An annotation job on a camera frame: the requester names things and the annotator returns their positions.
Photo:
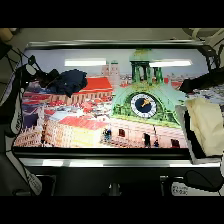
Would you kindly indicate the navy blue shirt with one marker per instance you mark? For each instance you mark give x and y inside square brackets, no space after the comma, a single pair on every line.
[70,82]

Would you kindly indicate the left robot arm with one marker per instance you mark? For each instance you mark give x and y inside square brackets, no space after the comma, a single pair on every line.
[16,121]

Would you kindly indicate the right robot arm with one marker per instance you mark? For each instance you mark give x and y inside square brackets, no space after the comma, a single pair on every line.
[206,80]

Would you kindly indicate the white garment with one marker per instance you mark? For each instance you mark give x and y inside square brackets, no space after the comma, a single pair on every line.
[181,121]

